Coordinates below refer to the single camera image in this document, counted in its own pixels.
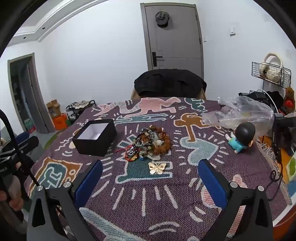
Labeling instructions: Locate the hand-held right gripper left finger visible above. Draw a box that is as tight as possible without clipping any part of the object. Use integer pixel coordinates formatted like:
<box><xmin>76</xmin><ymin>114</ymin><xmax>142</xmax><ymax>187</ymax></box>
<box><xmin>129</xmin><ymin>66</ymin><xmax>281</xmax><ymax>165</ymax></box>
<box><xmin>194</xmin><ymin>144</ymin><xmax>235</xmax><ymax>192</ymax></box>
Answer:
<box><xmin>27</xmin><ymin>159</ymin><xmax>103</xmax><ymax>241</ymax></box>

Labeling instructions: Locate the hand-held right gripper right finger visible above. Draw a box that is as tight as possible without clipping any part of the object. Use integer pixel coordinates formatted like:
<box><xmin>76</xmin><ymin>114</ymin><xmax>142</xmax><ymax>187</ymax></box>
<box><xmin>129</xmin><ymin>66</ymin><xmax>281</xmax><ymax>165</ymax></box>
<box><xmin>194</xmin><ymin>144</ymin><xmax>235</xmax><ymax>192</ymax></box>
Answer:
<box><xmin>198</xmin><ymin>159</ymin><xmax>275</xmax><ymax>241</ymax></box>

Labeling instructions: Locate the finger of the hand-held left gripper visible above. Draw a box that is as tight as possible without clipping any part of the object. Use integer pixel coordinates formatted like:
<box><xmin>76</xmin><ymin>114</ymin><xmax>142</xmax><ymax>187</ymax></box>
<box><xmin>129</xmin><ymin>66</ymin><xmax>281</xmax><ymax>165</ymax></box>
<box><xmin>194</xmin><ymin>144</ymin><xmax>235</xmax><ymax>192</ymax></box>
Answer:
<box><xmin>14</xmin><ymin>131</ymin><xmax>30</xmax><ymax>144</ymax></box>
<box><xmin>16</xmin><ymin>136</ymin><xmax>39</xmax><ymax>155</ymax></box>

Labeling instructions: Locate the black jewelry box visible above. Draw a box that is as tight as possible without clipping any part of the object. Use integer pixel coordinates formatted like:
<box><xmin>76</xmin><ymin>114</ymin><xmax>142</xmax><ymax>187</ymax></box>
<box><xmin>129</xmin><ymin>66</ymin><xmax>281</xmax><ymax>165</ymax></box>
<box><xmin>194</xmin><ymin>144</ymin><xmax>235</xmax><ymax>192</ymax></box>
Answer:
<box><xmin>72</xmin><ymin>119</ymin><xmax>118</xmax><ymax>157</ymax></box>

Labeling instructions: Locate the gold butterfly ornament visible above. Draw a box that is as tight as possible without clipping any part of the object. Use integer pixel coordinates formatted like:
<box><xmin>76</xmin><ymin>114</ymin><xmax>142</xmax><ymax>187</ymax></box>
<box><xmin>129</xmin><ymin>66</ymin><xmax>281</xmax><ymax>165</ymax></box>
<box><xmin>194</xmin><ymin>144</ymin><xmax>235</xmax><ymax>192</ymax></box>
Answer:
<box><xmin>148</xmin><ymin>162</ymin><xmax>167</xmax><ymax>175</ymax></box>

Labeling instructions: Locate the pile of bead bracelets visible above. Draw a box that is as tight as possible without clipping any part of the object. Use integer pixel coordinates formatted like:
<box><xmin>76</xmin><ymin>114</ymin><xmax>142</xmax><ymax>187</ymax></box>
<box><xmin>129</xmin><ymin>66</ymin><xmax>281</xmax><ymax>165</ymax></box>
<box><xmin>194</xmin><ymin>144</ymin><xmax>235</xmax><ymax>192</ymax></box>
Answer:
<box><xmin>116</xmin><ymin>125</ymin><xmax>173</xmax><ymax>162</ymax></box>

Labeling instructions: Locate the person's left hand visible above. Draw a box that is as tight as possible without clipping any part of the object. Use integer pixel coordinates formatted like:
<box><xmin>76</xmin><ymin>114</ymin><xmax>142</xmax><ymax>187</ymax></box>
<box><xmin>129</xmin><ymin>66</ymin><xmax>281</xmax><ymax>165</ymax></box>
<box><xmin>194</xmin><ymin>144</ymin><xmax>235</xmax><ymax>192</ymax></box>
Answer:
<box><xmin>0</xmin><ymin>175</ymin><xmax>25</xmax><ymax>212</ymax></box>

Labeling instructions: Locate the printed purple blanket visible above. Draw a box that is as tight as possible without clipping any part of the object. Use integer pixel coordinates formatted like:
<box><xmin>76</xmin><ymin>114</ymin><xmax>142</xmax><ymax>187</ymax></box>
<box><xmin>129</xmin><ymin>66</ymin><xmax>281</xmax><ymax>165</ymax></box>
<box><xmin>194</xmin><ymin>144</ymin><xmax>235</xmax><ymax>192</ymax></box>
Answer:
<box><xmin>24</xmin><ymin>97</ymin><xmax>292</xmax><ymax>241</ymax></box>

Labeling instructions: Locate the orange box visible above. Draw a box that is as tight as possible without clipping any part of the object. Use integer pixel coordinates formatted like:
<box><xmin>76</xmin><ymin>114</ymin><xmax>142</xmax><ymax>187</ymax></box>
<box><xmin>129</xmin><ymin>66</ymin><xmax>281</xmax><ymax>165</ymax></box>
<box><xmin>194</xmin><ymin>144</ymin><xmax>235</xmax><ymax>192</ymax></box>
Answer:
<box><xmin>52</xmin><ymin>114</ymin><xmax>69</xmax><ymax>130</ymax></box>

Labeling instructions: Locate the brown cardboard box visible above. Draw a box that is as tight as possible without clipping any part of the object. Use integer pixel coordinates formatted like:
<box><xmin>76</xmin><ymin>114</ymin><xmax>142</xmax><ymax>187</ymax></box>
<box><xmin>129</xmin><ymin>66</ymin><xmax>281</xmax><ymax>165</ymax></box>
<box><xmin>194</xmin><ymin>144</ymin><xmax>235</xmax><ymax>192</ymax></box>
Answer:
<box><xmin>46</xmin><ymin>99</ymin><xmax>61</xmax><ymax>118</ymax></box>

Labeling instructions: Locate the black-haired doll figure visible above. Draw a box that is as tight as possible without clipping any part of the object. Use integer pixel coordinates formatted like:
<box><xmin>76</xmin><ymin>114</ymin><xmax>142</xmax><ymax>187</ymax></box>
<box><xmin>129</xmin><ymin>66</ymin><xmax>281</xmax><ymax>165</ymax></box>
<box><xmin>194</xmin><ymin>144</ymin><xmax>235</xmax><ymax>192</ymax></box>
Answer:
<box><xmin>225</xmin><ymin>122</ymin><xmax>256</xmax><ymax>154</ymax></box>

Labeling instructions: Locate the black shoe rack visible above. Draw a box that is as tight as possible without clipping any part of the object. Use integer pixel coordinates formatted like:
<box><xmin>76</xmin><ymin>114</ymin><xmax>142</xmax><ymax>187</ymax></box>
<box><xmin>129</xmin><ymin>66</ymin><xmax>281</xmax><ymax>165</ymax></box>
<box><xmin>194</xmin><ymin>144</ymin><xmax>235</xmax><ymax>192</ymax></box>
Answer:
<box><xmin>66</xmin><ymin>100</ymin><xmax>97</xmax><ymax>121</ymax></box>

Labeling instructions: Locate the clear plastic bag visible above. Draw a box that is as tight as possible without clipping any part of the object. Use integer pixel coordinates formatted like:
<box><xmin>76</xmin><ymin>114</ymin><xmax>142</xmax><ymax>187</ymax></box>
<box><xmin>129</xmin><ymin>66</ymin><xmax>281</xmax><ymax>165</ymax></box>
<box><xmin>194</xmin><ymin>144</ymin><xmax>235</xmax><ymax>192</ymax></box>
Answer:
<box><xmin>201</xmin><ymin>96</ymin><xmax>275</xmax><ymax>138</ymax></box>

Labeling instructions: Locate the black stand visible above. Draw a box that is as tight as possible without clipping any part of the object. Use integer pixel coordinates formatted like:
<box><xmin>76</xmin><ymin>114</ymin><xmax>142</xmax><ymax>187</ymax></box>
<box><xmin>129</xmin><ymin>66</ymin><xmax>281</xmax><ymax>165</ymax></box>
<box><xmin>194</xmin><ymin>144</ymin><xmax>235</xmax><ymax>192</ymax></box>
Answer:
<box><xmin>272</xmin><ymin>113</ymin><xmax>296</xmax><ymax>164</ymax></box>

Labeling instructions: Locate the black bag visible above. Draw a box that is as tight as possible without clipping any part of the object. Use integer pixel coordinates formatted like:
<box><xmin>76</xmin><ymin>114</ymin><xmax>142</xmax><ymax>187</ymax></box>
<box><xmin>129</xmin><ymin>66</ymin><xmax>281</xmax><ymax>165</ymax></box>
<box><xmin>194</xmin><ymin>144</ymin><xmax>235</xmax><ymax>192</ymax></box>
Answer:
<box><xmin>238</xmin><ymin>90</ymin><xmax>284</xmax><ymax>110</ymax></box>

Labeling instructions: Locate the red plush toy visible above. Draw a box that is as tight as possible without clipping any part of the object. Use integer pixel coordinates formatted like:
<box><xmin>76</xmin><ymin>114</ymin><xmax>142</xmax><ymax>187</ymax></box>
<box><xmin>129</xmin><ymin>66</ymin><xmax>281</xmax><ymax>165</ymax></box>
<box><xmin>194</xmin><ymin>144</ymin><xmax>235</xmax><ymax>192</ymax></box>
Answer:
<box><xmin>283</xmin><ymin>87</ymin><xmax>296</xmax><ymax>110</ymax></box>

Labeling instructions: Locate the white plush bag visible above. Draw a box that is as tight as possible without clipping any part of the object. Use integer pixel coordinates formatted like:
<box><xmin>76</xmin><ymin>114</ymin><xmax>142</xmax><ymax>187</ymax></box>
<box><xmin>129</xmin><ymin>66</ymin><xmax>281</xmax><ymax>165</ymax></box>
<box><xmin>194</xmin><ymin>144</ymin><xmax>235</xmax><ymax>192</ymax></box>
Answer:
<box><xmin>259</xmin><ymin>52</ymin><xmax>284</xmax><ymax>83</ymax></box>

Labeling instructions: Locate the grey door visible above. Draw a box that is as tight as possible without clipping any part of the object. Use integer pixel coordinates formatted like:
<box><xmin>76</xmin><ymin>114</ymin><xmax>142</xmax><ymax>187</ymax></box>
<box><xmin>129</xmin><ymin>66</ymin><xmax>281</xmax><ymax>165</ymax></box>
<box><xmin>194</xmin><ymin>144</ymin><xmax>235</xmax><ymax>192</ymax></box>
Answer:
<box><xmin>140</xmin><ymin>2</ymin><xmax>204</xmax><ymax>79</ymax></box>

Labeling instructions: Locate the grey hat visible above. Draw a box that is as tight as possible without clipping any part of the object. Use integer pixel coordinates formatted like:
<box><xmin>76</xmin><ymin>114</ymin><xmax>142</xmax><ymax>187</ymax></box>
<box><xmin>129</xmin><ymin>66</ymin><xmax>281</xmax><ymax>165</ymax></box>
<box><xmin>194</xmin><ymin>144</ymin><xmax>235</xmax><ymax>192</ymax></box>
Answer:
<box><xmin>155</xmin><ymin>11</ymin><xmax>170</xmax><ymax>28</ymax></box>

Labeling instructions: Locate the black cable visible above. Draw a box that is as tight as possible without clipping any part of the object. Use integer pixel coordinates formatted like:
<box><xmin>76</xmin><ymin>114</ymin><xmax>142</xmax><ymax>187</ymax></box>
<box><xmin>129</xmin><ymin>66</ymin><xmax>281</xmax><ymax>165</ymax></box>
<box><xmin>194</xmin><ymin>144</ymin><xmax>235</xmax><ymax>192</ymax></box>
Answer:
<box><xmin>266</xmin><ymin>160</ymin><xmax>284</xmax><ymax>201</ymax></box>

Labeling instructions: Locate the black wire wall basket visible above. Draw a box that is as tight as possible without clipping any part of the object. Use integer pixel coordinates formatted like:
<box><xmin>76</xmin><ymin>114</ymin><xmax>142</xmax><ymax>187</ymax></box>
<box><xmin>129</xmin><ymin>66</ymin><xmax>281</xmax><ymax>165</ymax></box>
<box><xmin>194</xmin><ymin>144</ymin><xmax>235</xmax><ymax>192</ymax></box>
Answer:
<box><xmin>251</xmin><ymin>61</ymin><xmax>292</xmax><ymax>89</ymax></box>

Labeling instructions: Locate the black door handle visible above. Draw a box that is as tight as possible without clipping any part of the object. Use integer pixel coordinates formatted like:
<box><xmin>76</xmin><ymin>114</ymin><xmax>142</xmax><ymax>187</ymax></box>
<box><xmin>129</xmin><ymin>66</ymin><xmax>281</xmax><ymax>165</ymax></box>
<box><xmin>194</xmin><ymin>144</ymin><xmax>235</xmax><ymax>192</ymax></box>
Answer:
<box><xmin>152</xmin><ymin>52</ymin><xmax>162</xmax><ymax>67</ymax></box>

